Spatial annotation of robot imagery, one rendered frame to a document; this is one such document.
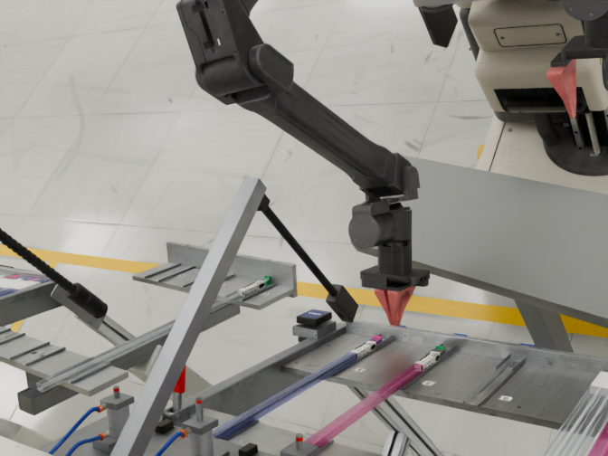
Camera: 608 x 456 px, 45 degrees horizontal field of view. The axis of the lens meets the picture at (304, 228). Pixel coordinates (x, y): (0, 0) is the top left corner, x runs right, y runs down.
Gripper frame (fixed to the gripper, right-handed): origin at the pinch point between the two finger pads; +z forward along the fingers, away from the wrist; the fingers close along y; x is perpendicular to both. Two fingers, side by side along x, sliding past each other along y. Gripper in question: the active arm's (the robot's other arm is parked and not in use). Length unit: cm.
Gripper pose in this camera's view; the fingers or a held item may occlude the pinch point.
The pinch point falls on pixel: (394, 323)
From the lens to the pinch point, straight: 124.9
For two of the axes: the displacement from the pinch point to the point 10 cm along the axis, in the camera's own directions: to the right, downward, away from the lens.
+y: 8.3, 0.6, -5.6
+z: 0.2, 9.9, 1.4
